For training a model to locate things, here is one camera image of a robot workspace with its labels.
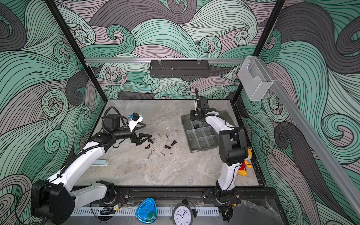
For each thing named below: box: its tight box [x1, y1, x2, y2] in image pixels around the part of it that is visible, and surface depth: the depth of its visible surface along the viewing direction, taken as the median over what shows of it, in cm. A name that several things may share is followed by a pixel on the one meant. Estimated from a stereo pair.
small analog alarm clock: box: [169, 199, 198, 225], surface depth 67 cm
